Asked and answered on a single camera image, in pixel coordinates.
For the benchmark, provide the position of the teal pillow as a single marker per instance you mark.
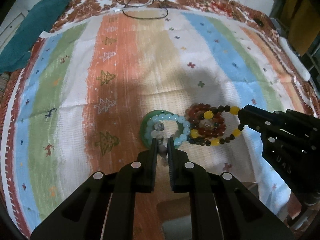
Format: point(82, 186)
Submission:
point(40, 18)

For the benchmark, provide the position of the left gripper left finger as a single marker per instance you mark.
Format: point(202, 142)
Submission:
point(103, 206)

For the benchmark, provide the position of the green jade bangle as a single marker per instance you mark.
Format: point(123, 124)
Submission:
point(155, 117)

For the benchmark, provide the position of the grey folded blanket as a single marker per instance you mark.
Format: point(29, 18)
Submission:
point(4, 79)

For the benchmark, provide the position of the silver metal tin box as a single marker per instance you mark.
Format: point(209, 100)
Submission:
point(175, 218)

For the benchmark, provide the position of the white rolled object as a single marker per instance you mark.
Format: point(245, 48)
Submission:
point(300, 68)

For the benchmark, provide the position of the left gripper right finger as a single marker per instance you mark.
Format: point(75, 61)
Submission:
point(221, 207)

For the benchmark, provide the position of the mustard hanging garment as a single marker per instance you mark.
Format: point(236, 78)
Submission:
point(301, 18)

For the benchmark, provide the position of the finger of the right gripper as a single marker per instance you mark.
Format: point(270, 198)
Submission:
point(262, 121)
point(294, 115)

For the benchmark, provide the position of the striped colourful cloth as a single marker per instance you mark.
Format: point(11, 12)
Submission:
point(76, 108)

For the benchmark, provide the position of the floral red bedsheet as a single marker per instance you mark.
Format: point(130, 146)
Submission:
point(217, 141)

